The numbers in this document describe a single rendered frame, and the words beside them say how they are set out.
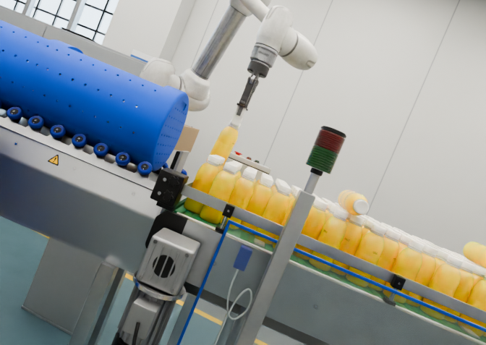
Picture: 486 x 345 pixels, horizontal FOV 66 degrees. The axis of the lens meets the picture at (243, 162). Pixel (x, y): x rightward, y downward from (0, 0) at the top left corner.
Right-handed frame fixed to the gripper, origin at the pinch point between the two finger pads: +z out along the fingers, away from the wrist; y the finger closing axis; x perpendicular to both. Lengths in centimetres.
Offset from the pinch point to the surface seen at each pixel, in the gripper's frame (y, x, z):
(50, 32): -158, -179, -15
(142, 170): 21.7, -18.8, 27.7
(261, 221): 30.8, 20.2, 26.4
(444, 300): 31, 75, 27
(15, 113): 21, -63, 27
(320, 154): 49, 25, 4
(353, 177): -250, 107, -4
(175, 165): 15.0, -11.5, 23.2
